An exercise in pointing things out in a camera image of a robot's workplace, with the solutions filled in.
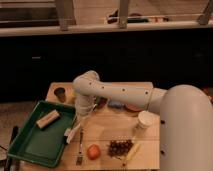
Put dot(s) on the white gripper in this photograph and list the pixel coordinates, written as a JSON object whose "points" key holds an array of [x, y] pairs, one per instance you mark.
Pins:
{"points": [[81, 119]]}

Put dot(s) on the white black dish brush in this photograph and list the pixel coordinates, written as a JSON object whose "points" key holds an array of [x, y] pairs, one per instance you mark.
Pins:
{"points": [[70, 133]]}

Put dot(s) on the green plastic tray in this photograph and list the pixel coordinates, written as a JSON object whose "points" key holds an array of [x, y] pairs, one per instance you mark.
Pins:
{"points": [[43, 146]]}

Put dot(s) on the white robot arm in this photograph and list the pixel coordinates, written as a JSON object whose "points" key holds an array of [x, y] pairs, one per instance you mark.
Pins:
{"points": [[185, 111]]}

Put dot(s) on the green cup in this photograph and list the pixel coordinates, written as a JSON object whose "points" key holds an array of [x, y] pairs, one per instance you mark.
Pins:
{"points": [[72, 99]]}

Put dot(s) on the dark brown bowl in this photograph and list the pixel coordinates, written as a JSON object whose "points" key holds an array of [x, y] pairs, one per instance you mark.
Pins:
{"points": [[100, 102]]}

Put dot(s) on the wooden block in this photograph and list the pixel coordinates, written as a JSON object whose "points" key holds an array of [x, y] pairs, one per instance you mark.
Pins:
{"points": [[47, 119]]}

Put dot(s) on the orange fruit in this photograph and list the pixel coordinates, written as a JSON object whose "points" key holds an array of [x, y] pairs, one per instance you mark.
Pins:
{"points": [[93, 152]]}

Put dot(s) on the metal fork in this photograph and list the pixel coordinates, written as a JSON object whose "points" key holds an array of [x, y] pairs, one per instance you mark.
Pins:
{"points": [[80, 154]]}

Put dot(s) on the bunch of grapes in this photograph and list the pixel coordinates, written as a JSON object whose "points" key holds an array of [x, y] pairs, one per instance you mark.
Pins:
{"points": [[119, 148]]}

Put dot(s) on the orange bowl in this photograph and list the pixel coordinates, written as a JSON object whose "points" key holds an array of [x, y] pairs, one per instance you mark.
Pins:
{"points": [[132, 108]]}

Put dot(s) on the yellow banana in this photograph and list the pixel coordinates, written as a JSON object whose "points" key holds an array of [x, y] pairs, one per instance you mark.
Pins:
{"points": [[130, 154]]}

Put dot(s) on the white paper cup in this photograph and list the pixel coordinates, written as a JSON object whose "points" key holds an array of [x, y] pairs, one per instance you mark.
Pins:
{"points": [[144, 120]]}

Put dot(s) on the black stand pole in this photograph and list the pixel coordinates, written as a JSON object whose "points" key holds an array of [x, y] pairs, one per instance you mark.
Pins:
{"points": [[9, 159]]}

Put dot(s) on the wooden railing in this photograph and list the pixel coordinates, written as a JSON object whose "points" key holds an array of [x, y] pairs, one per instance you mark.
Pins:
{"points": [[53, 17]]}

